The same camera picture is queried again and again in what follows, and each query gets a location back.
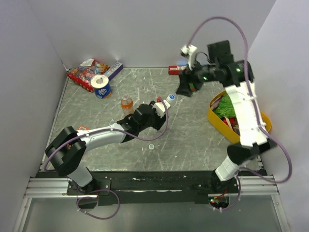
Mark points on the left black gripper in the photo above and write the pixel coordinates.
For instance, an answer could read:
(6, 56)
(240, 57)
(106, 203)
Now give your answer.
(160, 121)

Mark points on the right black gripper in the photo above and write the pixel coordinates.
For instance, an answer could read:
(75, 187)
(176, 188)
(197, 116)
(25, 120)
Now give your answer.
(186, 76)

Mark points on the blue bottle cap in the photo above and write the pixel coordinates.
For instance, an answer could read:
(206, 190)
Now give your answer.
(171, 98)

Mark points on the clear plastic bottle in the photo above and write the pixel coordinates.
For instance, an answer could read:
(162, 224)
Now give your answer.
(169, 104)

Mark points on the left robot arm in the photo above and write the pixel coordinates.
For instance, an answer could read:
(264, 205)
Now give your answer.
(67, 149)

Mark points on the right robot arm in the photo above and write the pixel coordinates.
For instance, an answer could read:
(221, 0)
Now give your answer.
(238, 80)

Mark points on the green glass bottle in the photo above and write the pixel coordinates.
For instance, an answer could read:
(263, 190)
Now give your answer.
(192, 87)

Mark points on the orange drink bottle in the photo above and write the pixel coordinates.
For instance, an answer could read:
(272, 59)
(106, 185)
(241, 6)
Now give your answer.
(127, 104)

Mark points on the red box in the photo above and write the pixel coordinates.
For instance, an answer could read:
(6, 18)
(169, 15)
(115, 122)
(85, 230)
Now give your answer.
(176, 69)

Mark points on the blue box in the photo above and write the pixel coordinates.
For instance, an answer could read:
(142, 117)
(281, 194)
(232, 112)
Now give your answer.
(182, 63)

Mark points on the yellow basket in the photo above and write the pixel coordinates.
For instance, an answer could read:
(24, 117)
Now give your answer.
(223, 128)

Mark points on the green lettuce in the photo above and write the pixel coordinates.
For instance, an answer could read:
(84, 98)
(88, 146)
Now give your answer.
(225, 108)

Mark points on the purple white box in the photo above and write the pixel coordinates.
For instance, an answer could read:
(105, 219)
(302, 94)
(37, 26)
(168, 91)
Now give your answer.
(114, 70)

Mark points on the toilet paper roll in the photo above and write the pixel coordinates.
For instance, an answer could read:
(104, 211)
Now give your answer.
(101, 86)

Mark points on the orange snack box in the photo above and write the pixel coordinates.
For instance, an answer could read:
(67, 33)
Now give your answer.
(82, 128)

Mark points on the red snack bag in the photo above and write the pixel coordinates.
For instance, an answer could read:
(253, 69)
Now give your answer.
(83, 74)

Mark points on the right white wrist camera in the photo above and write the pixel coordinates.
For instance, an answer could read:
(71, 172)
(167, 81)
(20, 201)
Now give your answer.
(189, 52)

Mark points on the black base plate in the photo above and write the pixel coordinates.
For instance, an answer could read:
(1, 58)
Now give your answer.
(126, 187)

